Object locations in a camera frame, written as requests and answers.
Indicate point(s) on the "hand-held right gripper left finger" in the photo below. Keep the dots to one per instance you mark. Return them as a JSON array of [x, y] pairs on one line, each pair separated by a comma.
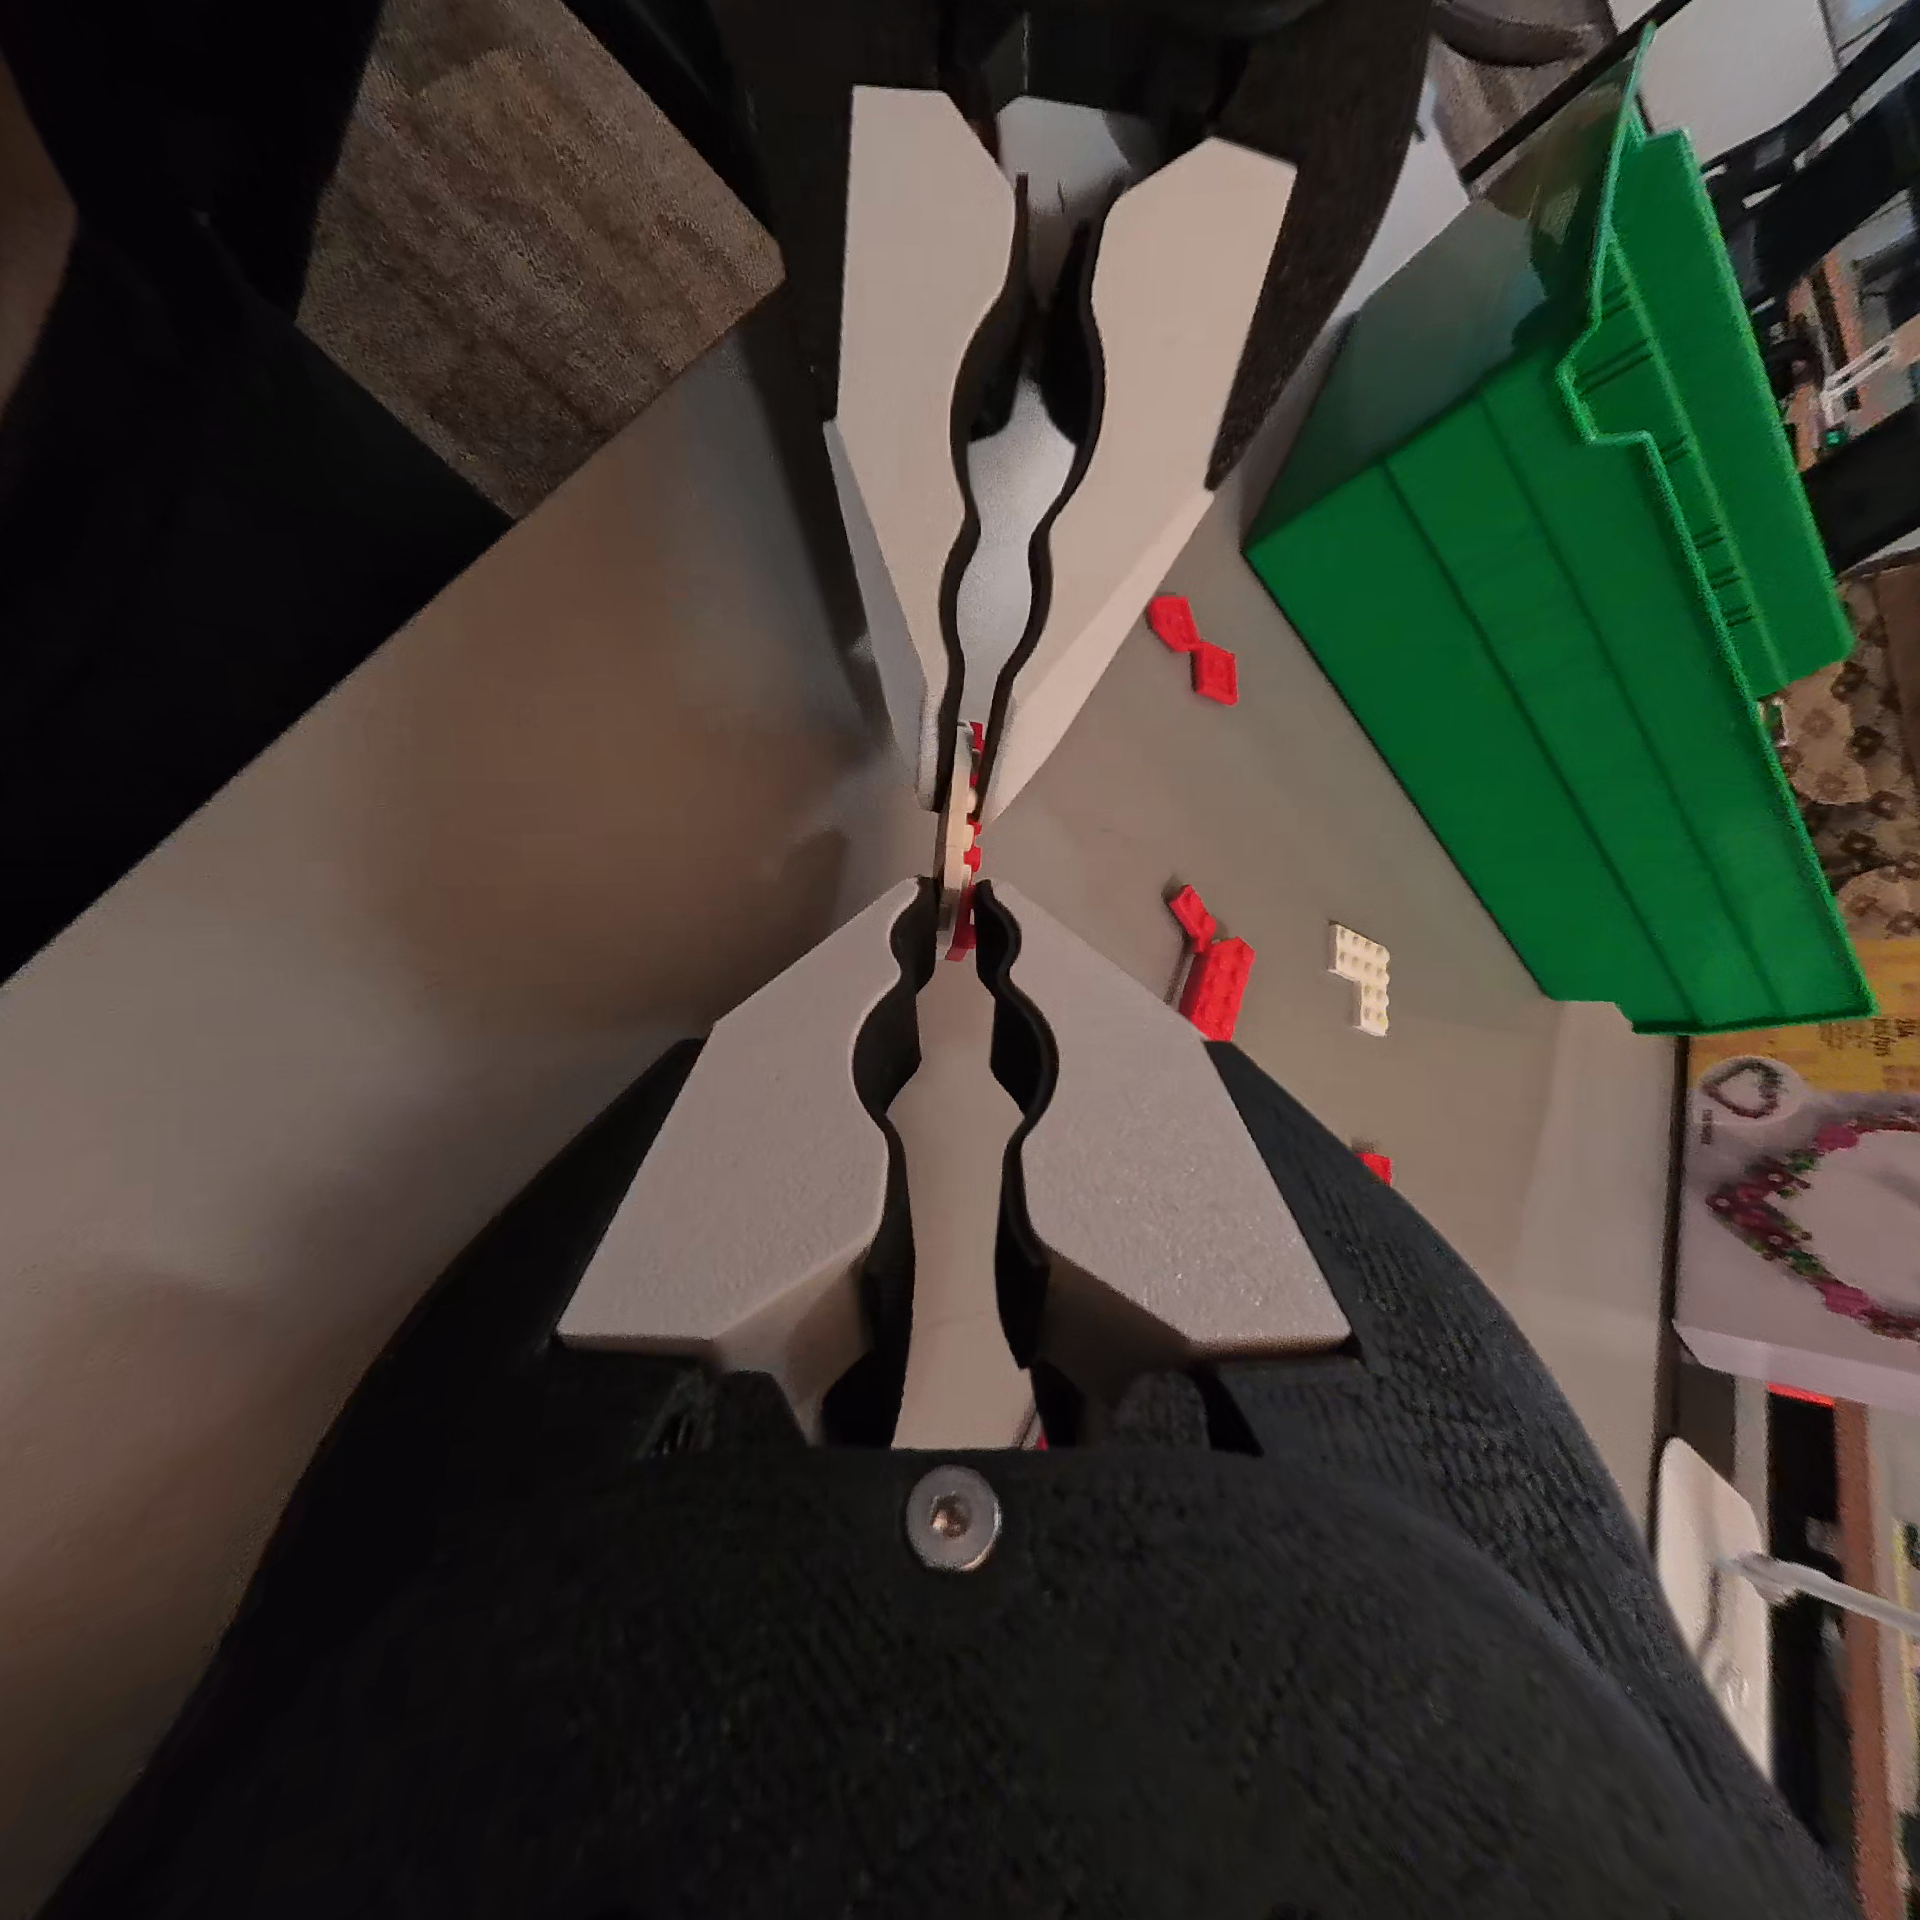
[[751, 1200]]

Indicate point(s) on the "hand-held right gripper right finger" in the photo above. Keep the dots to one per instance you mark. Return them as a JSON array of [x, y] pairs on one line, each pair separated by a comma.
[[1171, 1200]]

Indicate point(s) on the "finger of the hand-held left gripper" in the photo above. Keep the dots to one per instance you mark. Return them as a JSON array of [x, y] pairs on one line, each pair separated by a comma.
[[1171, 375], [900, 375]]

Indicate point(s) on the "red and white lego assembly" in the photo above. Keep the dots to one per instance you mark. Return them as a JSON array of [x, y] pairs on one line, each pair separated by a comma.
[[956, 841]]

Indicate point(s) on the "red lego brick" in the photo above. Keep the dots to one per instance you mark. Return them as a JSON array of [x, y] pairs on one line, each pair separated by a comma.
[[1218, 986]]

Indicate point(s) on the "small red lego plate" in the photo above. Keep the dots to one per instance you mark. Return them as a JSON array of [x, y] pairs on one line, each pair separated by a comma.
[[1216, 675], [1172, 621], [1193, 915]]

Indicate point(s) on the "white corner lego plate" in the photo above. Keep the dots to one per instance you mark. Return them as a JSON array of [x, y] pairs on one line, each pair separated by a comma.
[[1358, 961]]

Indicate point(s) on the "lego box with heart picture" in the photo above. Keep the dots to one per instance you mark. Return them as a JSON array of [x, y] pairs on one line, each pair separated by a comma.
[[1801, 1200]]

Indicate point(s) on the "green plastic bin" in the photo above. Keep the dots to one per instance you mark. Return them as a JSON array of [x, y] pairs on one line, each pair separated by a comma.
[[1545, 675]]

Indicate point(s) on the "floral patterned sofa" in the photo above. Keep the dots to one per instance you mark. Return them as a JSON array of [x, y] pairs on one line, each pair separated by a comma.
[[1860, 781]]

